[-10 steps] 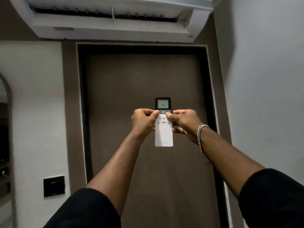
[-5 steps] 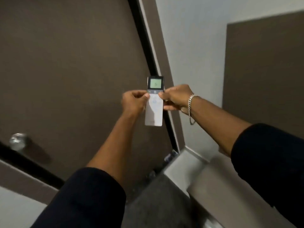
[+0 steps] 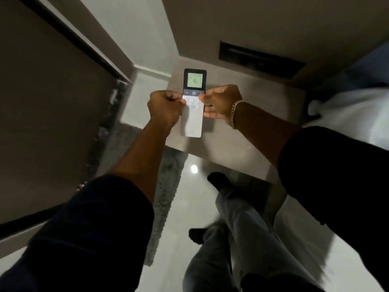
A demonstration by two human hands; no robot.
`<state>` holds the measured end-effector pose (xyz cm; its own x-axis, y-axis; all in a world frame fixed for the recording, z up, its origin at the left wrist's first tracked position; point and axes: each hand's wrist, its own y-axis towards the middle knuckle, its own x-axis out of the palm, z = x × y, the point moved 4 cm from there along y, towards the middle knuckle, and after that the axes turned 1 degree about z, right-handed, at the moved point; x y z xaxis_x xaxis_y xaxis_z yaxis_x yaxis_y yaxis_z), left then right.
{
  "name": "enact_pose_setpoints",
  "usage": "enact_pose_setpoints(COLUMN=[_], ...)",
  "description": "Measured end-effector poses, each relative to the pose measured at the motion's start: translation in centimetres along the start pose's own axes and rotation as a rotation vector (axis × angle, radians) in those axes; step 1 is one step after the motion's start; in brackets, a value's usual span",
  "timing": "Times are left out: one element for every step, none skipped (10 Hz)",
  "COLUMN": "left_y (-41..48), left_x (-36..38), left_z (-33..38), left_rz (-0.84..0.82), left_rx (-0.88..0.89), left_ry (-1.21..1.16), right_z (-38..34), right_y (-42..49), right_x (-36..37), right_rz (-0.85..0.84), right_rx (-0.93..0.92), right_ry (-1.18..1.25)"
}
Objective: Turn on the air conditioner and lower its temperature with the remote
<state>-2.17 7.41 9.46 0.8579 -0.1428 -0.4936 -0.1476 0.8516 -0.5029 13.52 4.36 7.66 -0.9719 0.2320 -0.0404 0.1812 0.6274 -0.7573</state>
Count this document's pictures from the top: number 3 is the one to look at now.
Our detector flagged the person's right hand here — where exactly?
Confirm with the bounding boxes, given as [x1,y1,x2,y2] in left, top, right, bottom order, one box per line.
[198,84,243,120]

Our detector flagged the person's left hand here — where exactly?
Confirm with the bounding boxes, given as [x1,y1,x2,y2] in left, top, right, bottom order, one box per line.
[147,90,187,129]

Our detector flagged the white remote control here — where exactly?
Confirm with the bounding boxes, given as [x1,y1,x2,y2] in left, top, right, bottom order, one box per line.
[180,69,207,138]

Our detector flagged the person's left forearm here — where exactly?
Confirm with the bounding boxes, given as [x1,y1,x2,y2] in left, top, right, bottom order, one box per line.
[108,117,182,205]

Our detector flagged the person's right forearm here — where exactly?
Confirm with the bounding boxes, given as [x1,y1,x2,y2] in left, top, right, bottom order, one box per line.
[226,101,303,170]

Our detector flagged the black sock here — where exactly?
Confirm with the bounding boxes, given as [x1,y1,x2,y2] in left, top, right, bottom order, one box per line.
[207,172,234,192]
[188,228,215,246]

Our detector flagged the grey rug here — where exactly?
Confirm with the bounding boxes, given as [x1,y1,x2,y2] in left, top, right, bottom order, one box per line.
[100,121,189,267]

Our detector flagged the dark marble trim strip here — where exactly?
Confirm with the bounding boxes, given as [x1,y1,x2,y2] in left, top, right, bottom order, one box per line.
[75,78,132,192]

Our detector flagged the brown sliding door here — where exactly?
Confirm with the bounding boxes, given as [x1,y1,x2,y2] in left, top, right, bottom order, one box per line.
[0,0,132,240]

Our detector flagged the white bed sheet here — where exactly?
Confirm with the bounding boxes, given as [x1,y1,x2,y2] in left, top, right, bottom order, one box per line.
[303,87,389,144]

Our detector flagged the grey trousers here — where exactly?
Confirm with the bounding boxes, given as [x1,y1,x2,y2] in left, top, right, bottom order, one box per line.
[182,185,326,292]

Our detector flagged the person's black right sleeve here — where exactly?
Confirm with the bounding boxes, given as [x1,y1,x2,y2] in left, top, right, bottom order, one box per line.
[278,126,389,292]

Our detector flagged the person's black sleeve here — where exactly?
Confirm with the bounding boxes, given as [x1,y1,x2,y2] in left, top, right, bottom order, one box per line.
[278,126,389,292]
[0,174,155,292]

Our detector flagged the grey-blue pillow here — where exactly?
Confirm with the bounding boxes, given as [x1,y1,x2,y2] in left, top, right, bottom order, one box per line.
[322,41,389,94]

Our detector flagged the person's black left sleeve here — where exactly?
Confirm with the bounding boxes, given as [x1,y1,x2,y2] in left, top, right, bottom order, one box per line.
[0,174,155,292]

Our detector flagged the silver chain bracelet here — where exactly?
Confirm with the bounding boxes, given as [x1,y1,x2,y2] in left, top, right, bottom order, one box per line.
[230,100,246,130]

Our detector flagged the black recessed wall panel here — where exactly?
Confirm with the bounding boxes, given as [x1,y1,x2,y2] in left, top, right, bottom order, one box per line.
[218,41,306,79]

